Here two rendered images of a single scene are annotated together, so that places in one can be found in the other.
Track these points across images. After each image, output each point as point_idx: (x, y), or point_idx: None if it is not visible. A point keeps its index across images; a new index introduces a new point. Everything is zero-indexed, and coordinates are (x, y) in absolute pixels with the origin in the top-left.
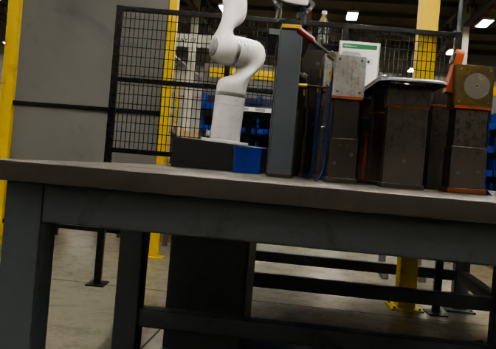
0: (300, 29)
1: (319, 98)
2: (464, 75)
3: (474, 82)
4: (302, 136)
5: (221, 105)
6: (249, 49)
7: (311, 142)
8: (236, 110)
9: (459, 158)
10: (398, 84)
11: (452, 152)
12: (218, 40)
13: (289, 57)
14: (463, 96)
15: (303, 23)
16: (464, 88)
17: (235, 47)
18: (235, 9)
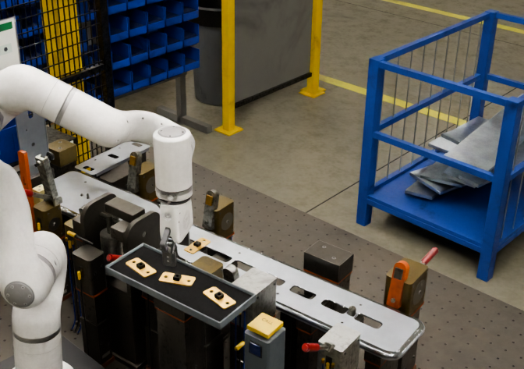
0: (310, 349)
1: (240, 336)
2: (413, 290)
3: (418, 290)
4: (139, 321)
5: (44, 355)
6: (60, 263)
7: None
8: (61, 346)
9: (405, 356)
10: None
11: (402, 356)
12: (31, 287)
13: (277, 363)
14: (412, 307)
15: (188, 245)
16: (413, 300)
17: (52, 279)
18: (25, 217)
